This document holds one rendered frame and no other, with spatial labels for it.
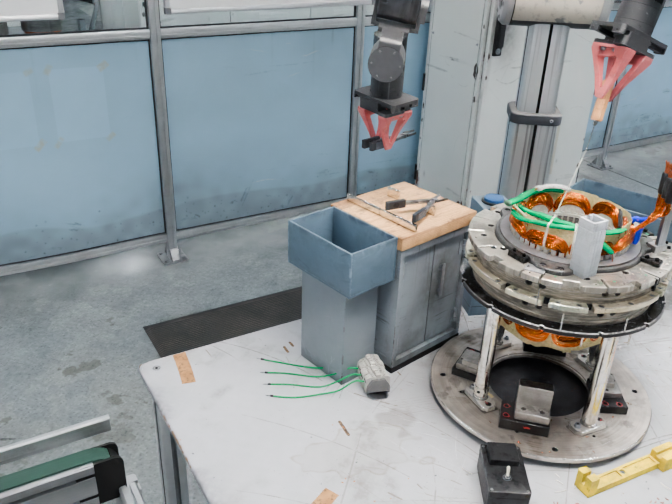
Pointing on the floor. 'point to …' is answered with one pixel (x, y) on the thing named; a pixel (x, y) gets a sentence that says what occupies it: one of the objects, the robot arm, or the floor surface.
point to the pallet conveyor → (69, 470)
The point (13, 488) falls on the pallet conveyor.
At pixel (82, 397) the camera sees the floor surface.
